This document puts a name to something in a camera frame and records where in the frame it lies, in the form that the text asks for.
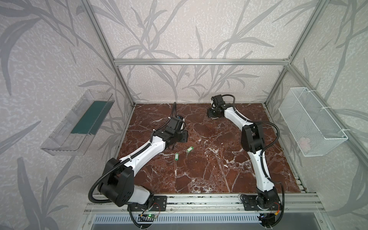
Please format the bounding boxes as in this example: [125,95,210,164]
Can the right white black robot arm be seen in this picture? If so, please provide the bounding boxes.
[208,94,285,211]

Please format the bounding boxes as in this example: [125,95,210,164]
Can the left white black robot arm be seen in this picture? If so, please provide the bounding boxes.
[88,103,188,209]

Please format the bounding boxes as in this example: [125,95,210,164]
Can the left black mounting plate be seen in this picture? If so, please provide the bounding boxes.
[128,195,168,212]

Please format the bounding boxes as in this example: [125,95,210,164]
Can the black mounting plate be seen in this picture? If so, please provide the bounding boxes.
[240,194,281,211]
[128,195,168,212]

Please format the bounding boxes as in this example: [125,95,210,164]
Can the green led circuit board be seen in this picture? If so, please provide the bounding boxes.
[138,213,159,222]

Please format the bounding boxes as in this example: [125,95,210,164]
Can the pink object in basket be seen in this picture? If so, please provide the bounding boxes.
[299,137,311,153]

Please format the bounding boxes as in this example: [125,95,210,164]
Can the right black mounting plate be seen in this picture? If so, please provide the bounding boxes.
[240,194,281,211]

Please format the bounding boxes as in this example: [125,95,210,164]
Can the aluminium frame crossbar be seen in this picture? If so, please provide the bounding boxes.
[114,58,289,66]

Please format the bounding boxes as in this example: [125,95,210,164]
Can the white wire mesh basket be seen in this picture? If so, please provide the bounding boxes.
[279,87,348,157]

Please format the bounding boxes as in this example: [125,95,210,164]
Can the clear plastic wall tray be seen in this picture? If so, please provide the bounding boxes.
[41,90,115,156]

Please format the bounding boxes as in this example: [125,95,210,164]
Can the slotted grey cable duct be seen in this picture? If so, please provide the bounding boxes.
[93,213,260,224]

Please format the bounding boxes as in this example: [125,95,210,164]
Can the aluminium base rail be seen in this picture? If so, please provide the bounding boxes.
[83,193,325,214]

